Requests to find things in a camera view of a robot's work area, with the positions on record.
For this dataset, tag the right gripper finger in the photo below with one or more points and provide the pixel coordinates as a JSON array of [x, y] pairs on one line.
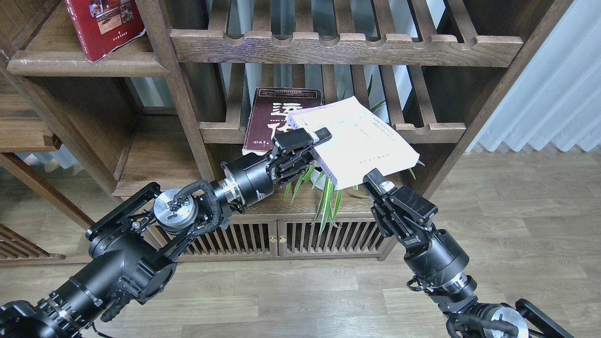
[[400, 208]]

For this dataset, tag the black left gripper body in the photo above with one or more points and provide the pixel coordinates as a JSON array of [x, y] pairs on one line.
[[252, 178]]

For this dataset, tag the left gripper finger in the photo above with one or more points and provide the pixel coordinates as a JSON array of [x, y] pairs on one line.
[[299, 141]]

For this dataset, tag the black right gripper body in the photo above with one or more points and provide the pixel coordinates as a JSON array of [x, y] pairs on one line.
[[435, 258]]

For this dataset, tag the white paperback book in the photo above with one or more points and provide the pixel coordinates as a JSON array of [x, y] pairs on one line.
[[357, 141]]

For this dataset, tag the red paperback book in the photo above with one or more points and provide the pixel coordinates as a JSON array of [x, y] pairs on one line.
[[104, 25]]

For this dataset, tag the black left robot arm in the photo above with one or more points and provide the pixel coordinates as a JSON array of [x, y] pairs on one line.
[[134, 247]]

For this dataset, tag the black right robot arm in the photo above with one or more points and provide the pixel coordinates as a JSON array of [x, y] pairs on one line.
[[469, 318]]

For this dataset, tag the dark maroon book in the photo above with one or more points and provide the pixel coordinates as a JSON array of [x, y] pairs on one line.
[[268, 116]]

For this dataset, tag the white plant pot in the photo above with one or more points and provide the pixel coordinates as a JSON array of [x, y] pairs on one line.
[[318, 178]]

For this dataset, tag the right slatted cabinet door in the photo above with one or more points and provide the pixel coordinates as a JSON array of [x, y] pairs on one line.
[[354, 237]]

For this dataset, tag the green spider plant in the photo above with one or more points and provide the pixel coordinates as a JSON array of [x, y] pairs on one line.
[[328, 197]]

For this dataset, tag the dark wooden bookshelf unit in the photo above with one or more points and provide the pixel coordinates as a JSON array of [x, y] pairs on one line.
[[191, 73]]

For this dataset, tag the white pleated curtain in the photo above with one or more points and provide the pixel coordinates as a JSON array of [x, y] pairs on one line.
[[557, 98]]

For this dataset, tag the wooden side furniture left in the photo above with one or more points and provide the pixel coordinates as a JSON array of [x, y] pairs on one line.
[[95, 117]]

